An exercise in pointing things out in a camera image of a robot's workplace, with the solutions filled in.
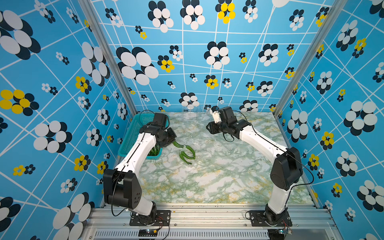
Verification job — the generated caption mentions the green peppers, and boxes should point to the green peppers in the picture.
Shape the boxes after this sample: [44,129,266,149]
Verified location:
[148,145,162,157]

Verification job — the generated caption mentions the clear clamshell with peppers back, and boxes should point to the clear clamshell with peppers back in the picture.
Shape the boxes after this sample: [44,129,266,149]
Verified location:
[173,141,196,165]

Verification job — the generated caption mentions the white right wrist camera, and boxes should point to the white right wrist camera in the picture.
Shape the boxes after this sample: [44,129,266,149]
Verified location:
[210,110,222,124]

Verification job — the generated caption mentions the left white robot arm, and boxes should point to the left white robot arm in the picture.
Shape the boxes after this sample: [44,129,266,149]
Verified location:
[103,113,177,225]

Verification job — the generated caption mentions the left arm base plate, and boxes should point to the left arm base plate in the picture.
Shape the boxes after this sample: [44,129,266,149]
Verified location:
[129,210,171,227]

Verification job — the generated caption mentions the right controller board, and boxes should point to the right controller board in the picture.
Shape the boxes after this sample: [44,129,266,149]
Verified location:
[268,229,292,240]

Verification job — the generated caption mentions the controller board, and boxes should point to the controller board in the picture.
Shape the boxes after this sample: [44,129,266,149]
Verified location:
[268,229,292,240]
[138,229,159,240]

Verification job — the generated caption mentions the clear clamshell with peppers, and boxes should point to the clear clamshell with peppers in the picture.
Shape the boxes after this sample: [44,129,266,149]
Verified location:
[173,141,196,165]
[182,105,211,120]

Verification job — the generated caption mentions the aluminium frame post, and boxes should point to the aluminium frame post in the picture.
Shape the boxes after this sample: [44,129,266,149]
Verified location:
[274,0,348,119]
[79,0,138,116]

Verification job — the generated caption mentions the aluminium frame post right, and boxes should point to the aluminium frame post right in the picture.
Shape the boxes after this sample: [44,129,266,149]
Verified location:
[274,0,348,119]

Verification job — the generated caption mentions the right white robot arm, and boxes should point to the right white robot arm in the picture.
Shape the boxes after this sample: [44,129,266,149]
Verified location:
[206,107,303,226]

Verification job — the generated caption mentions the left controller board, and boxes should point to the left controller board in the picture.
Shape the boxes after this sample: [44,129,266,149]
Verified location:
[138,229,159,240]

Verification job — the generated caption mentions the clear clamshell with peppers middle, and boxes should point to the clear clamshell with peppers middle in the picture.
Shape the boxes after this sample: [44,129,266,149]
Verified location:
[182,105,211,120]

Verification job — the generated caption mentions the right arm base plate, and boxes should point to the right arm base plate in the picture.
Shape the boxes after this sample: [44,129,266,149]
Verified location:
[247,211,293,228]

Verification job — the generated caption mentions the aluminium frame post left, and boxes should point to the aluminium frame post left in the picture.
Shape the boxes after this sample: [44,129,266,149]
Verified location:
[79,0,138,116]

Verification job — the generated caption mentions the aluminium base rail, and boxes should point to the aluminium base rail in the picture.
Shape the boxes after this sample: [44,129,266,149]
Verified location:
[81,204,342,240]

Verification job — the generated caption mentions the teal plastic basket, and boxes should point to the teal plastic basket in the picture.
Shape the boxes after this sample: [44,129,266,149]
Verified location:
[118,113,172,160]

